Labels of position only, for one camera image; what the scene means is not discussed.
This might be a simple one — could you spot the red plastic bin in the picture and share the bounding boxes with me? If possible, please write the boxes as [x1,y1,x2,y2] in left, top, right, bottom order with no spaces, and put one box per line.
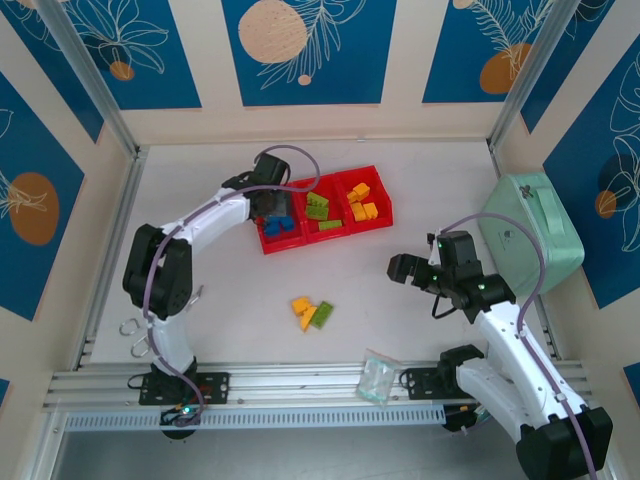
[292,174,351,245]
[333,164,395,235]
[257,177,307,256]

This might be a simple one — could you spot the black arm base clamp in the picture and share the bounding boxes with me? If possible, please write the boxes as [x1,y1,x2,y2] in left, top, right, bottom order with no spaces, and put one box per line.
[443,403,484,437]
[159,404,204,441]

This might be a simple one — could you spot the mint green zip case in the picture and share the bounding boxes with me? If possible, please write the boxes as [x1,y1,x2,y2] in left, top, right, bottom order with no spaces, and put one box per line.
[477,172,586,296]

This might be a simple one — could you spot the clear plastic bag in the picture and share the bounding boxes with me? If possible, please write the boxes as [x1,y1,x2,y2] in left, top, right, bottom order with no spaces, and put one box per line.
[356,347,400,409]

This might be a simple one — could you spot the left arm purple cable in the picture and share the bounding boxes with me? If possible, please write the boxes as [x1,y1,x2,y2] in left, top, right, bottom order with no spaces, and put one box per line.
[142,144,322,429]

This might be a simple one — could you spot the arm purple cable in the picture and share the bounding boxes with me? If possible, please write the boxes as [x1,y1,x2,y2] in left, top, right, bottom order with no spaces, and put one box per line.
[438,212,599,480]
[142,144,322,429]

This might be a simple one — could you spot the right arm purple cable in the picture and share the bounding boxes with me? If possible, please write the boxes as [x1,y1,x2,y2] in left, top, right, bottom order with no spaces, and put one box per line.
[438,212,599,480]

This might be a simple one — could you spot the wide aluminium frame rail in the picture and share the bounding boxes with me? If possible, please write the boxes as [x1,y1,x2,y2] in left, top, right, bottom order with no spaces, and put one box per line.
[42,358,601,412]

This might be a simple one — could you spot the grey slotted cable duct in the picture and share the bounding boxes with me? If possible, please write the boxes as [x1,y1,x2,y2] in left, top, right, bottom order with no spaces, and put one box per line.
[63,404,447,433]

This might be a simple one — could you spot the aluminium frame post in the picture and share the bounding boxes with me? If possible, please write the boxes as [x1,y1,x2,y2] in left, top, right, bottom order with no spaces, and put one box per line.
[35,0,144,160]
[487,0,585,154]

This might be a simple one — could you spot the aluminium frame leg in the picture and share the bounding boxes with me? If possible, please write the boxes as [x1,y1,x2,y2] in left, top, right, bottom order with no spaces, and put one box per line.
[28,410,69,480]

